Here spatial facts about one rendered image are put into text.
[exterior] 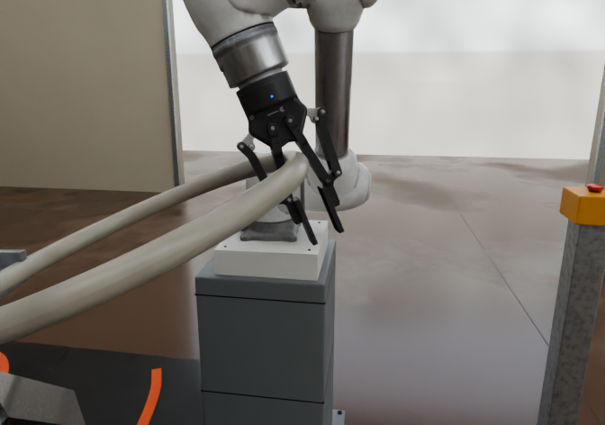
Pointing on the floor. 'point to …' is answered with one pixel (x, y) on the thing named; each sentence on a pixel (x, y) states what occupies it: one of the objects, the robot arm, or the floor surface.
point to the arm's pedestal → (267, 348)
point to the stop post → (574, 305)
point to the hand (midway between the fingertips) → (318, 215)
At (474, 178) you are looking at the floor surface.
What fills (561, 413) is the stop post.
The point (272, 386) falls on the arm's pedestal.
